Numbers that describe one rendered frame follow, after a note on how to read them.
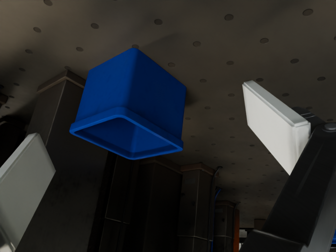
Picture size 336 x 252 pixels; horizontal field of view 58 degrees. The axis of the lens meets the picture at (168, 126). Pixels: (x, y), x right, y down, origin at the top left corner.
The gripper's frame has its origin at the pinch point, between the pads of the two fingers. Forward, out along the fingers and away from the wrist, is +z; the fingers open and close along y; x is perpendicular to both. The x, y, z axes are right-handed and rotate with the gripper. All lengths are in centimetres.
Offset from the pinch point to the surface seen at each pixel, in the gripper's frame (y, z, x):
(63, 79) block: -11.2, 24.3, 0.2
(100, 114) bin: -5.7, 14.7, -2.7
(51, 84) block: -13.6, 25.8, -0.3
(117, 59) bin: -2.9, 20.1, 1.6
